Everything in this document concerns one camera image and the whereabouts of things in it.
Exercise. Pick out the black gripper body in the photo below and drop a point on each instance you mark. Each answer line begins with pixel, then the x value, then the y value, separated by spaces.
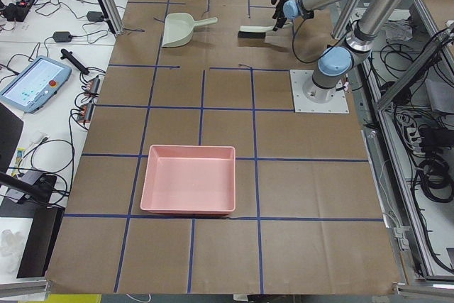
pixel 279 10

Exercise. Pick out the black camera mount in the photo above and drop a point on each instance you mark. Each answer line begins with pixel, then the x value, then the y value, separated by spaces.
pixel 36 184

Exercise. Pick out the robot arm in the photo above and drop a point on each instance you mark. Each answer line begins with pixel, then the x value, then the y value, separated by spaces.
pixel 353 47

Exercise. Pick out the black power adapter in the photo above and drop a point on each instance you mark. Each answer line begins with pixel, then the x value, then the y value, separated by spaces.
pixel 95 16
pixel 62 36

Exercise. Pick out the pale green hand brush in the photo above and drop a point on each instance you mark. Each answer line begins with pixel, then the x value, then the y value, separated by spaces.
pixel 254 32

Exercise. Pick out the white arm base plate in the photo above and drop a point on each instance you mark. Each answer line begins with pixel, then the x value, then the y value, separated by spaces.
pixel 308 98

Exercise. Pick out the blue teach pendant tablet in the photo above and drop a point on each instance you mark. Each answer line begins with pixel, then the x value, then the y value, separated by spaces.
pixel 36 84

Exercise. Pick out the pale green dustpan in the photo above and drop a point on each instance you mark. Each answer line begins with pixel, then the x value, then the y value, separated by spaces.
pixel 179 28

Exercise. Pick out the orange connector box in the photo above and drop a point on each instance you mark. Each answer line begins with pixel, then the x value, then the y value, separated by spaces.
pixel 84 115
pixel 92 86

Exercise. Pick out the black handle tool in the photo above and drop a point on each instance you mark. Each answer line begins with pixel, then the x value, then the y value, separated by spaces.
pixel 68 55

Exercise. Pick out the pink plastic bin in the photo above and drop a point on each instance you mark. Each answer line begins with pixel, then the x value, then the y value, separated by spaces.
pixel 190 179

